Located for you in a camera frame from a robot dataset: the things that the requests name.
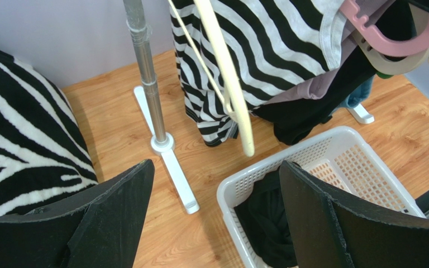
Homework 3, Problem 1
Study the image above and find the white plastic laundry basket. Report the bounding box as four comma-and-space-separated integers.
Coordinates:
217, 126, 425, 267

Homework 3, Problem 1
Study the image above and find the beige hanger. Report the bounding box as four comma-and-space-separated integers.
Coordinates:
352, 1, 429, 75

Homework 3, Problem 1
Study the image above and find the cream white hanger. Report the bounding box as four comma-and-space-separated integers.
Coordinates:
169, 1, 255, 157

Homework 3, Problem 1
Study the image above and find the zebra striped pillow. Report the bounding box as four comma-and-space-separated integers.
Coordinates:
0, 50, 98, 216

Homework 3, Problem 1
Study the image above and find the pink plastic hanger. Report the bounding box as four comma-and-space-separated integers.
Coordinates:
339, 1, 429, 58

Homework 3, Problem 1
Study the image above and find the green hanger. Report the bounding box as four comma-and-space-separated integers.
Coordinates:
376, 71, 393, 79

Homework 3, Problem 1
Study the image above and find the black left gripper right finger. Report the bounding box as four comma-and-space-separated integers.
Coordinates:
279, 161, 429, 267

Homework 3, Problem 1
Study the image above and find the blue ribbed tank top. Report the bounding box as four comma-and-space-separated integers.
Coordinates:
330, 76, 374, 115

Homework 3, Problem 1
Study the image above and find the white metal clothes rack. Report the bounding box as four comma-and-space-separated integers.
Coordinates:
122, 0, 375, 215

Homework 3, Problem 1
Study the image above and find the black white striped tank top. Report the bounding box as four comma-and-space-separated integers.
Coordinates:
170, 0, 347, 147

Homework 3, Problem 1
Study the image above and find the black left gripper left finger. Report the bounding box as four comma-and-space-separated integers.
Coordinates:
0, 159, 155, 267

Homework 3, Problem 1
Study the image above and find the pink lilac tank top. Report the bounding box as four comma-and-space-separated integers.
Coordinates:
263, 0, 397, 107

